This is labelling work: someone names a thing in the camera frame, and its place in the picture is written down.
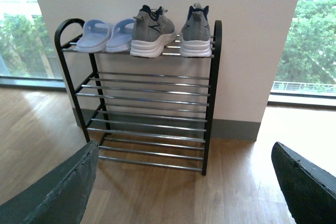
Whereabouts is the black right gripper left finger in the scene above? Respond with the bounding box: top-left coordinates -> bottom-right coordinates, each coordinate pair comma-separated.
1,141 -> 99,223

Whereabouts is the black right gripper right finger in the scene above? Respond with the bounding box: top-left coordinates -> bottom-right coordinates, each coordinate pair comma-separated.
271,142 -> 335,223

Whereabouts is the light blue slipper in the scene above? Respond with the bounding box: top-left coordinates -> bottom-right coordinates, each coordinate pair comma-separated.
76,19 -> 114,53
106,18 -> 135,52

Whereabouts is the grey sneaker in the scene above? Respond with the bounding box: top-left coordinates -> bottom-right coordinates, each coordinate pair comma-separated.
180,3 -> 212,58
130,5 -> 176,58

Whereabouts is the black metal shoe rack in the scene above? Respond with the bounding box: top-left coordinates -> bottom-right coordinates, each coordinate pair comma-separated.
54,18 -> 223,175

